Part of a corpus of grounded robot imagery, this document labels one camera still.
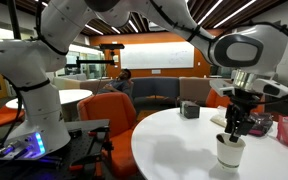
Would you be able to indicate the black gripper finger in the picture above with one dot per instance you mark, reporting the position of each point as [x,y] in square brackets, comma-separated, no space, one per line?
[229,125]
[234,137]

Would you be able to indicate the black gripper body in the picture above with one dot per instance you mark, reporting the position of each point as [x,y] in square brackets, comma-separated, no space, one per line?
[240,115]

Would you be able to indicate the black marker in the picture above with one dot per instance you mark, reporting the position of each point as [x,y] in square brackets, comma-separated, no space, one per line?
[220,138]

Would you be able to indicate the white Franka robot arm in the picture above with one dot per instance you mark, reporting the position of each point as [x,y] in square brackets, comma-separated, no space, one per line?
[27,63]

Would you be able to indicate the white paper cup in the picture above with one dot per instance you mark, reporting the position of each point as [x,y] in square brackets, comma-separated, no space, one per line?
[230,155]

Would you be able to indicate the clear plastic bag white contents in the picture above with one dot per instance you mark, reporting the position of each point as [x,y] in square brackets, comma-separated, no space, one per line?
[219,120]

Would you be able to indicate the dark purple snack bag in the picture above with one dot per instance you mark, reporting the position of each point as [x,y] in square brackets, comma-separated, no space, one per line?
[264,121]

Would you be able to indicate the orange chair with wide backrest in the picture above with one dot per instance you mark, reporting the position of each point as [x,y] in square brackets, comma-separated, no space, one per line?
[214,100]

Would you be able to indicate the small black box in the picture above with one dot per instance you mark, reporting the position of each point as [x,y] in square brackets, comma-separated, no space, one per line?
[190,110]

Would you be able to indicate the beige sofa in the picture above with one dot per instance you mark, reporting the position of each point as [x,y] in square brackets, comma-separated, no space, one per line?
[194,88]

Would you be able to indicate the blue grey sofa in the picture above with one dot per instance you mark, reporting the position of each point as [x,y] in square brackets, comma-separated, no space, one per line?
[155,87]

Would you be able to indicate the seated person in grey shirt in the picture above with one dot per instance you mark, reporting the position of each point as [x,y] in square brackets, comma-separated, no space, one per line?
[120,85]

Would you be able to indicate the orange chair beside robot stand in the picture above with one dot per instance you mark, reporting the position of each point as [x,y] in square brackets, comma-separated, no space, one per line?
[112,111]

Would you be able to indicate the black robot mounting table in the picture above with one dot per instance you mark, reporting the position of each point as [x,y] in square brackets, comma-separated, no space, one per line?
[80,146]

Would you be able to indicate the small round white table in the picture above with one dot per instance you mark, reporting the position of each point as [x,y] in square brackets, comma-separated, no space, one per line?
[74,96]

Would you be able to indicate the beige armchair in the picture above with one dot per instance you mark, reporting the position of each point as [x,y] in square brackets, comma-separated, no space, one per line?
[69,81]

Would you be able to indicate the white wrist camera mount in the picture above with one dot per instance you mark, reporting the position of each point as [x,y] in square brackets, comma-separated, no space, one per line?
[274,88]

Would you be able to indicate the white wall whiteboard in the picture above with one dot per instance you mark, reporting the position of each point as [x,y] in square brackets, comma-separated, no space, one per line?
[157,55]

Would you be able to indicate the black camera on boom stand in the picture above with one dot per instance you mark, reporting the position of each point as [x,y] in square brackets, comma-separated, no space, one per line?
[111,46]

